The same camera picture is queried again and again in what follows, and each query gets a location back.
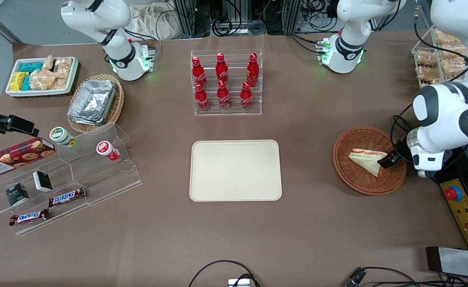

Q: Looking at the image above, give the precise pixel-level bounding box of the light oval wicker basket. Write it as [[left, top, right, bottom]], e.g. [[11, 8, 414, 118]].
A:
[[67, 73, 125, 134]]

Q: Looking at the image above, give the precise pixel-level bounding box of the triangular sandwich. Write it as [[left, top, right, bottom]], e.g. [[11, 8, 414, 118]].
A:
[[348, 148, 388, 178]]

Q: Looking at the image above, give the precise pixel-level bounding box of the bagged bread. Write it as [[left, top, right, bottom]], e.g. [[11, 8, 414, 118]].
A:
[[416, 66, 442, 83], [441, 43, 467, 57], [435, 28, 460, 45], [441, 58, 467, 75], [416, 51, 438, 67]]

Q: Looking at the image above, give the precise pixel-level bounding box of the grey metal plate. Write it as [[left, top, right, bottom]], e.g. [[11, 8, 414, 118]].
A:
[[425, 246, 468, 280]]

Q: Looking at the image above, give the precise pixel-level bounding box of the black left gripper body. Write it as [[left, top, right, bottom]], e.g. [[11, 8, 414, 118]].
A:
[[394, 136, 414, 161]]

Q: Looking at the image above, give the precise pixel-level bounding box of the clear acrylic bottle rack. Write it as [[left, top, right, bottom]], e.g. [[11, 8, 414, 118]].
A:
[[190, 49, 263, 116]]

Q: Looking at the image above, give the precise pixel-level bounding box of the clear acrylic step display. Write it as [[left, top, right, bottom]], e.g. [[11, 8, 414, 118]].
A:
[[0, 121, 144, 237]]

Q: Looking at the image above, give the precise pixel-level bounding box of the crumpled beige paper bag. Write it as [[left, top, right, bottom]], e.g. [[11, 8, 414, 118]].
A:
[[128, 3, 179, 41]]

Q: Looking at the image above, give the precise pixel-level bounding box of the round brown wicker basket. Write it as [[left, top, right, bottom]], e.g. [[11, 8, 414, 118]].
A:
[[332, 126, 408, 196]]

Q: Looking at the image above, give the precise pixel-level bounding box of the aluminium foil container stack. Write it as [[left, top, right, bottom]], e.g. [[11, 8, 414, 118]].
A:
[[67, 79, 117, 126]]

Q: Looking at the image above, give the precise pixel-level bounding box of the white rectangular snack bin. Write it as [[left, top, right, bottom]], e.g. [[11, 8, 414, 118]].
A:
[[5, 57, 80, 98]]

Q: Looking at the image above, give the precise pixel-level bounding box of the brown chocolate bar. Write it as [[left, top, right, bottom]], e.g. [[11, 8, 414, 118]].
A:
[[48, 187, 86, 208], [9, 208, 50, 227]]

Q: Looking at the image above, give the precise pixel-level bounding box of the aluminium frame with cables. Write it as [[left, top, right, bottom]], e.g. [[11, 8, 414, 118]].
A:
[[172, 0, 338, 37]]

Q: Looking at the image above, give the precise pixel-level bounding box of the red tartan cookie box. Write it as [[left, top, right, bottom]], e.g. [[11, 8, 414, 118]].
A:
[[0, 137, 56, 178]]

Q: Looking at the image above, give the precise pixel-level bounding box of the red emergency stop button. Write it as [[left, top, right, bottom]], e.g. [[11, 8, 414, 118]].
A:
[[445, 186, 463, 202]]

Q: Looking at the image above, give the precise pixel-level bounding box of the black looped cable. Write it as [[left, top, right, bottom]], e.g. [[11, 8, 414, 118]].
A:
[[188, 259, 261, 287]]

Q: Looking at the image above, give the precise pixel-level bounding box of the black cable with plug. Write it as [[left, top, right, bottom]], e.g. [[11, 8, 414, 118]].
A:
[[345, 266, 468, 287]]

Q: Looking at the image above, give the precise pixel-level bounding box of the wire bread rack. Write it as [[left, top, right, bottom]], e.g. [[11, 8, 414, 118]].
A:
[[411, 26, 468, 89]]

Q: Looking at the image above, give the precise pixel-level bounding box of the red lid yogurt cup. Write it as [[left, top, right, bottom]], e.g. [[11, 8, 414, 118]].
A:
[[96, 140, 120, 161]]

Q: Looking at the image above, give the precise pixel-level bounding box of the yellow snack packet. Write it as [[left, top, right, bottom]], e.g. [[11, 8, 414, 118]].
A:
[[10, 72, 29, 92]]

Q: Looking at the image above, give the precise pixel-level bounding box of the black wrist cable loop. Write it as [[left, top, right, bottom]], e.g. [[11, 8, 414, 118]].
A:
[[389, 102, 419, 161]]

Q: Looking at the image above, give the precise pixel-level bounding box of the green lid yogurt cup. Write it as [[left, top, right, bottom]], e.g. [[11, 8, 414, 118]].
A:
[[49, 126, 78, 148]]

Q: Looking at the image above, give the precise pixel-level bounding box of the small black chocolate box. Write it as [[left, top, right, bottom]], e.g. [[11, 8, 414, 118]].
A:
[[32, 170, 53, 193], [5, 182, 30, 207]]

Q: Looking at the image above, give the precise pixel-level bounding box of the red cola bottle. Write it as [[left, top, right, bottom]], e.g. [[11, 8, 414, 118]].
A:
[[215, 53, 229, 85], [216, 80, 231, 110], [194, 83, 210, 112], [240, 82, 254, 111], [191, 56, 208, 89], [246, 53, 260, 88]]

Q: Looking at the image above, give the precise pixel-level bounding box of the beige plastic tray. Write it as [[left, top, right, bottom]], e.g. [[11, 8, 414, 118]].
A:
[[189, 139, 283, 202]]

